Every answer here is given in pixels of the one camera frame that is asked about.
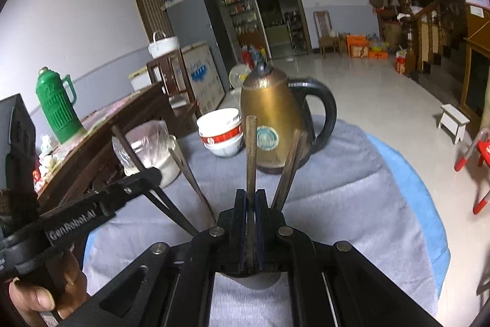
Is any red plastic chair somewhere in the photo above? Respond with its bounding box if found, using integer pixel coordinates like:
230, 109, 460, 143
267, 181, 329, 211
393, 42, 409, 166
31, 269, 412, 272
454, 128, 489, 216

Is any wooden chair by wall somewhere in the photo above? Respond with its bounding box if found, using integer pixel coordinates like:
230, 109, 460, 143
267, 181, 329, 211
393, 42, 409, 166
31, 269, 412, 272
313, 10, 341, 58

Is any wooden stair railing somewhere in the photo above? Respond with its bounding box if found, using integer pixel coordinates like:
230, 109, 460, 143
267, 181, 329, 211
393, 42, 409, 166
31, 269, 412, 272
398, 0, 467, 77

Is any small white stool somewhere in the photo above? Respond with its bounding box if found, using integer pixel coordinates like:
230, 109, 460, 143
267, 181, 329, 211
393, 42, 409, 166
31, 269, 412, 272
437, 104, 470, 144

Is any dark chopstick two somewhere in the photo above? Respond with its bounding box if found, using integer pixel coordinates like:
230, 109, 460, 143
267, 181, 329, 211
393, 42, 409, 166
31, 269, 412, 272
169, 143, 217, 226

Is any white chest freezer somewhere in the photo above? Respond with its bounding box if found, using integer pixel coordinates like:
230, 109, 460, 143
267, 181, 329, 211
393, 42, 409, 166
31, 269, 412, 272
129, 41, 225, 115

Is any green thermos flask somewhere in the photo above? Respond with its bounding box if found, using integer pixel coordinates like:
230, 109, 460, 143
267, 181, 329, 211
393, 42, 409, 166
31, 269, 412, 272
36, 67, 83, 143

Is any white pot with handles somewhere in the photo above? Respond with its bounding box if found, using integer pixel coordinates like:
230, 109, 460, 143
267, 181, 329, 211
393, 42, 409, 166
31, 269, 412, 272
130, 135, 180, 188

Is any clear plastic bag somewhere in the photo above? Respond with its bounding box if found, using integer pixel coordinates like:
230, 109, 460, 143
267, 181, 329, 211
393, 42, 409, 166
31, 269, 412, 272
112, 120, 169, 176

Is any gold electric kettle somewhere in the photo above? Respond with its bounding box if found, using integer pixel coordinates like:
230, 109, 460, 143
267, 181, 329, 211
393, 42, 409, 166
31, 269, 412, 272
240, 61, 337, 174

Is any dark chopstick six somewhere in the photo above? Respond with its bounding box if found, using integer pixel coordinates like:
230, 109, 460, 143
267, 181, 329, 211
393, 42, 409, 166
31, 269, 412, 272
246, 115, 257, 274

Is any red white bowl stack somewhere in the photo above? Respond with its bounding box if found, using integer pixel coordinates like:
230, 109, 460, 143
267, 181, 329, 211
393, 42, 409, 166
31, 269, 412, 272
197, 108, 243, 158

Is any person's left hand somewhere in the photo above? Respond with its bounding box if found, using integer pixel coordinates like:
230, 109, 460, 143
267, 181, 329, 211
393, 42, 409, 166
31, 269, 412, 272
9, 251, 90, 326

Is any grey towel cloth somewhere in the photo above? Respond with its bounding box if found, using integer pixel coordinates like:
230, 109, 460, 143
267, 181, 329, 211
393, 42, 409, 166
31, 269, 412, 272
83, 120, 438, 326

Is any dark grey utensil holder cup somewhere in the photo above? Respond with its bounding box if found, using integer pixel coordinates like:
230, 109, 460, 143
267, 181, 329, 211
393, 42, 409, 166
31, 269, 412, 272
225, 272, 281, 291

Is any dark carved wooden chair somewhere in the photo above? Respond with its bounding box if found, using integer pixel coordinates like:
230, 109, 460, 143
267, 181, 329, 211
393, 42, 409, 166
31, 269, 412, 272
36, 48, 202, 213

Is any white plastic bucket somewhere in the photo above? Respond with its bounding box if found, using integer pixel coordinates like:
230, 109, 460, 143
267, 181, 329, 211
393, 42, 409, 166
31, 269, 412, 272
148, 31, 180, 59

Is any grey refrigerator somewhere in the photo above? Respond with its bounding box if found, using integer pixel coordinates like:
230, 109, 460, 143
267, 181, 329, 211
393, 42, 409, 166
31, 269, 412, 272
162, 0, 238, 91

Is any dark chopstick five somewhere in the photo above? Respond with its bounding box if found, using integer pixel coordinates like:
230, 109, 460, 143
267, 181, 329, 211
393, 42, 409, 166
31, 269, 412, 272
110, 124, 200, 238

